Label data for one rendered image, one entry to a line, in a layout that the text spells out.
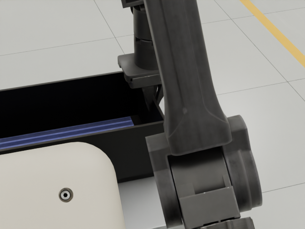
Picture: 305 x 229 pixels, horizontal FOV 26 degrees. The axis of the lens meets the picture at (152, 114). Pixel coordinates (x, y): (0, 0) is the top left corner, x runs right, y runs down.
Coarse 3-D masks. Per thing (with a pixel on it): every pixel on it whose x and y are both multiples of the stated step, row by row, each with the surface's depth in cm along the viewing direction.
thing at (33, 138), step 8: (112, 120) 118; (120, 120) 118; (128, 120) 118; (64, 128) 116; (72, 128) 116; (80, 128) 116; (88, 128) 116; (96, 128) 116; (104, 128) 116; (112, 128) 116; (16, 136) 114; (24, 136) 114; (32, 136) 114; (40, 136) 114; (48, 136) 114; (56, 136) 114; (64, 136) 114; (72, 136) 114; (0, 144) 113; (8, 144) 113; (16, 144) 113; (24, 144) 113
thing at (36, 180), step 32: (0, 160) 48; (32, 160) 48; (64, 160) 48; (96, 160) 49; (0, 192) 47; (32, 192) 47; (64, 192) 48; (96, 192) 48; (0, 224) 46; (32, 224) 47; (64, 224) 47; (96, 224) 48
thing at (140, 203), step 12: (132, 180) 112; (144, 180) 112; (120, 192) 110; (132, 192) 110; (144, 192) 110; (156, 192) 110; (132, 204) 107; (144, 204) 107; (156, 204) 107; (132, 216) 105; (144, 216) 105; (156, 216) 105; (132, 228) 103; (144, 228) 103; (156, 228) 103; (168, 228) 104; (180, 228) 105
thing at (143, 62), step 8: (136, 40) 105; (144, 40) 104; (136, 48) 106; (144, 48) 104; (152, 48) 104; (120, 56) 110; (128, 56) 110; (136, 56) 107; (144, 56) 105; (152, 56) 105; (120, 64) 108; (128, 64) 108; (136, 64) 108; (144, 64) 106; (152, 64) 106; (128, 72) 106; (136, 72) 106; (144, 72) 106; (152, 72) 106; (128, 80) 106
